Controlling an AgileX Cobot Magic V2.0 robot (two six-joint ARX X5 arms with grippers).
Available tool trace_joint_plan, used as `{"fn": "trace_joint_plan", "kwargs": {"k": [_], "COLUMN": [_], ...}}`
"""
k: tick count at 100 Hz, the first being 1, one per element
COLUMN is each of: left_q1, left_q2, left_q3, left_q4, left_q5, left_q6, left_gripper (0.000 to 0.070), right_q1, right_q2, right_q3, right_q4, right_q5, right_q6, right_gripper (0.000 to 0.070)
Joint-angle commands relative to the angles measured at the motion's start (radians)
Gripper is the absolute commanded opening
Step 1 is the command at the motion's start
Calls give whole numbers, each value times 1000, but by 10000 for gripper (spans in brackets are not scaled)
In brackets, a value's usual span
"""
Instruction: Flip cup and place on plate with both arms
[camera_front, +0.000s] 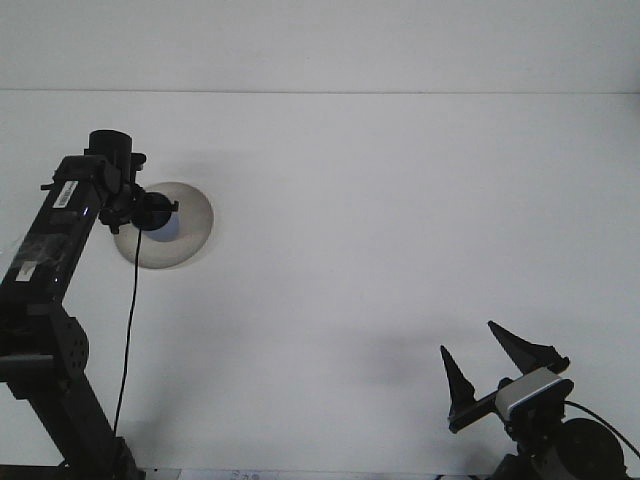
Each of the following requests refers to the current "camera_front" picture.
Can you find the pale blue cup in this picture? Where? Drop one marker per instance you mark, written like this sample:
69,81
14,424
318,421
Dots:
167,233

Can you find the pale round plate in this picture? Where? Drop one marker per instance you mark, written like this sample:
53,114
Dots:
195,225

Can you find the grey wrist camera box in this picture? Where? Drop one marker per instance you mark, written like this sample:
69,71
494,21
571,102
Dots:
535,387

